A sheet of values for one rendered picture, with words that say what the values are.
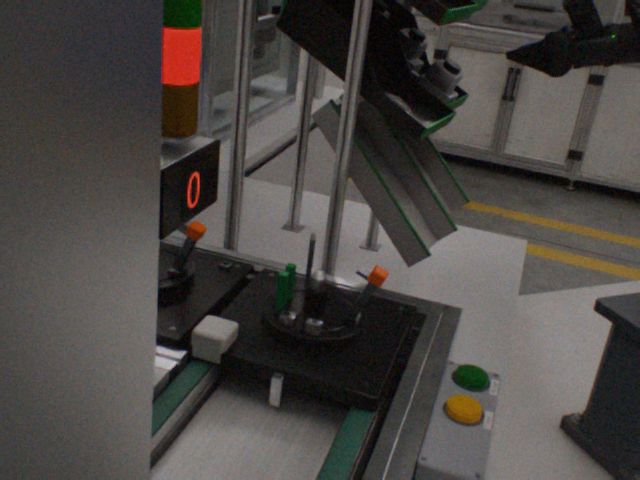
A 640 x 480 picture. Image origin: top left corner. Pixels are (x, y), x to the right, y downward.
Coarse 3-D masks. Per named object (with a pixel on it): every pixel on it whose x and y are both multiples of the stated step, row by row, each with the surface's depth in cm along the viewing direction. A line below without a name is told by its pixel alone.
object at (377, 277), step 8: (360, 272) 93; (368, 272) 94; (376, 272) 92; (384, 272) 93; (368, 280) 93; (376, 280) 92; (384, 280) 92; (368, 288) 93; (360, 296) 94; (368, 296) 94; (360, 304) 94; (352, 312) 95
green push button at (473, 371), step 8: (456, 368) 93; (464, 368) 92; (472, 368) 93; (480, 368) 93; (456, 376) 92; (464, 376) 91; (472, 376) 91; (480, 376) 91; (488, 376) 92; (464, 384) 91; (472, 384) 90; (480, 384) 90
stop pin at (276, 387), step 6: (276, 372) 88; (276, 378) 87; (282, 378) 87; (276, 384) 87; (282, 384) 87; (270, 390) 88; (276, 390) 88; (282, 390) 88; (270, 396) 88; (276, 396) 88; (282, 396) 89; (270, 402) 89; (276, 402) 88
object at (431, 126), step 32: (288, 0) 109; (320, 0) 107; (352, 0) 118; (288, 32) 110; (320, 32) 108; (384, 32) 117; (384, 64) 118; (384, 96) 106; (416, 96) 117; (416, 128) 105
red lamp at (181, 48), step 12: (168, 36) 67; (180, 36) 67; (192, 36) 68; (168, 48) 67; (180, 48) 68; (192, 48) 68; (168, 60) 68; (180, 60) 68; (192, 60) 69; (168, 72) 68; (180, 72) 68; (192, 72) 69; (180, 84) 69
